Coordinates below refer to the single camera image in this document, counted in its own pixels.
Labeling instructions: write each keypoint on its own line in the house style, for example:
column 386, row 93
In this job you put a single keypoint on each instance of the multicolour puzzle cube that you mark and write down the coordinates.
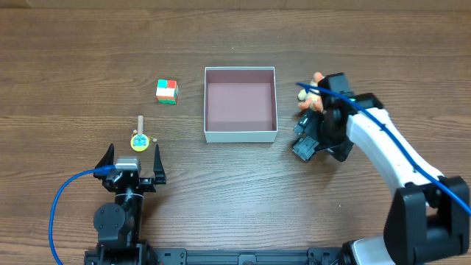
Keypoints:
column 167, row 91

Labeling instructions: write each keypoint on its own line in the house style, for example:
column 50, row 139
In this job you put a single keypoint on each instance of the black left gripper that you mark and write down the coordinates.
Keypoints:
column 146, row 182

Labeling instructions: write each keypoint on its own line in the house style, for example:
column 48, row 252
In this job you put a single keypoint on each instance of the white box with maroon interior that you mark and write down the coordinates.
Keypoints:
column 240, row 104

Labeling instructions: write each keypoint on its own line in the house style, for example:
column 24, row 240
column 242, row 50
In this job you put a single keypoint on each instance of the cream plush duck toy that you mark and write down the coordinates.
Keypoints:
column 311, row 100

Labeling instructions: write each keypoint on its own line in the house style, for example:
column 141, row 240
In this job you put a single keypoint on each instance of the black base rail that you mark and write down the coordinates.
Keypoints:
column 181, row 256

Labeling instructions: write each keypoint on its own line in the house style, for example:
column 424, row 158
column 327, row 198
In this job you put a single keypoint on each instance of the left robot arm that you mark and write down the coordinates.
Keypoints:
column 118, row 223

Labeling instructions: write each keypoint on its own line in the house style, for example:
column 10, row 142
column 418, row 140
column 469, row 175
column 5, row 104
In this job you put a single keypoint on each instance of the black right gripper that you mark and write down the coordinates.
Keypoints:
column 309, row 133

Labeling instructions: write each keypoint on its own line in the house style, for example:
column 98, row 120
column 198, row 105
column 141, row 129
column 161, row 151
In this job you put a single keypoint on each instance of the yellow rattle drum toy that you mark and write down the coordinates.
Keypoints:
column 139, row 142

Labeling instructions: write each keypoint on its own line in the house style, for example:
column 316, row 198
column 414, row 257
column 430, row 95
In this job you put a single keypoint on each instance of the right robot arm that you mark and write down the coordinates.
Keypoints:
column 429, row 218

